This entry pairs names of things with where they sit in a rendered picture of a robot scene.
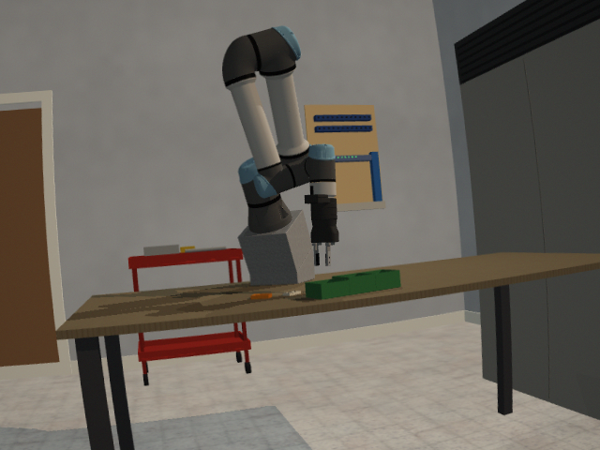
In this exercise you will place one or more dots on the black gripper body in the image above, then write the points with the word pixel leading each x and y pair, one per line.
pixel 323 212

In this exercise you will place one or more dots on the green rack of three bins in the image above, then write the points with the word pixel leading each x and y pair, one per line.
pixel 350 284

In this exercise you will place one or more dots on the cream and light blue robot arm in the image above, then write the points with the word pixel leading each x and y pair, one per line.
pixel 276 50

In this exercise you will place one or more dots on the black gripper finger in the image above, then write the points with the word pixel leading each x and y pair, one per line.
pixel 316 253
pixel 328 253

